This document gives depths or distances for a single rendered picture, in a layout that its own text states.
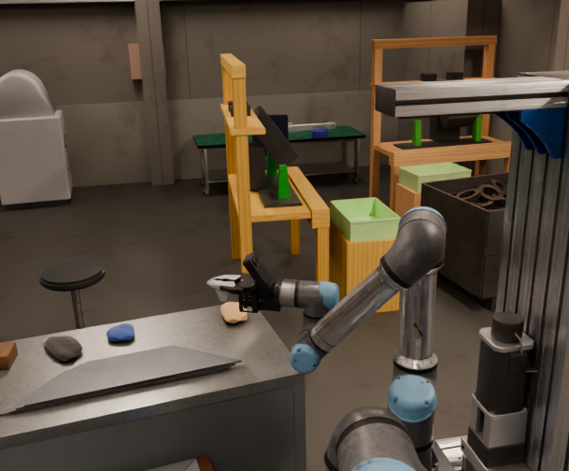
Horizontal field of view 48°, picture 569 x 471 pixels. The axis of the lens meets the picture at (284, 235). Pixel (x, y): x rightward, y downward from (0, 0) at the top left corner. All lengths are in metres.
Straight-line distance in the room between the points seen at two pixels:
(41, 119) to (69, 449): 6.29
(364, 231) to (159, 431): 2.89
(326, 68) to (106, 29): 2.97
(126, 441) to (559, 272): 1.36
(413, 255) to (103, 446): 1.12
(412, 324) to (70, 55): 7.64
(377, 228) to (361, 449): 3.79
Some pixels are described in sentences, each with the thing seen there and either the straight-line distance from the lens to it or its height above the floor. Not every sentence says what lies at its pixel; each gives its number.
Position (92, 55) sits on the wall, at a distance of 8.85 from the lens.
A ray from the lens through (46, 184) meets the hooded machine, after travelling 8.18.
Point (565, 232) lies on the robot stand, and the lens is 1.22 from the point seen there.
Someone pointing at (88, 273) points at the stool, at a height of 0.71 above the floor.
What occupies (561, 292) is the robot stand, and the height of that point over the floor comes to 1.66.
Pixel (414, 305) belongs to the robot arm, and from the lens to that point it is 1.63.
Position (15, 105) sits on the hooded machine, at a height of 1.24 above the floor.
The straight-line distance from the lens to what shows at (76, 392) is 2.09.
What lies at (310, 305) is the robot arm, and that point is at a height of 1.42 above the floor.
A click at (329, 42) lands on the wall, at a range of 9.15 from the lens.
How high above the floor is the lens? 2.14
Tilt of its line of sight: 19 degrees down
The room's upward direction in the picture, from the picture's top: 1 degrees counter-clockwise
